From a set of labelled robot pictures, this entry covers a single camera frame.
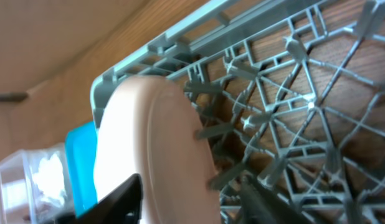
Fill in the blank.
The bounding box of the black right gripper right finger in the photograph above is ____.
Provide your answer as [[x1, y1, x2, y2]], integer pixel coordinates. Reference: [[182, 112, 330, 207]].
[[239, 175, 310, 224]]

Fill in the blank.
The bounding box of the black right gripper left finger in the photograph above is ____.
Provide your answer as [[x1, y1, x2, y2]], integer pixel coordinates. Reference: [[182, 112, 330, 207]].
[[55, 174, 143, 224]]

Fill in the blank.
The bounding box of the large white plate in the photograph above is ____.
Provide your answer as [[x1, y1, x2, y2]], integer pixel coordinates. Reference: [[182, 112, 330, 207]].
[[93, 76, 221, 223]]

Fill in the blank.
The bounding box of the grey dishwasher rack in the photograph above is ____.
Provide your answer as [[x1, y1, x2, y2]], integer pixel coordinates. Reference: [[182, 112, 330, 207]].
[[90, 1, 385, 223]]

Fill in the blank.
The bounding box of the teal plastic tray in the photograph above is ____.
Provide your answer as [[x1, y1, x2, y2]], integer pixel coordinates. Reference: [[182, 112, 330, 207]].
[[65, 121, 97, 217]]

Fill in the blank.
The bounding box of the white crumpled tissue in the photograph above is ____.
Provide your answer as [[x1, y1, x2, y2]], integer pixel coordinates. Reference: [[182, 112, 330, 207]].
[[32, 153, 67, 208]]

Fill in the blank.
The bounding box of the clear plastic bin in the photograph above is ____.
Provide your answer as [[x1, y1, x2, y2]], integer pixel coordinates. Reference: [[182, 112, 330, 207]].
[[0, 143, 75, 223]]

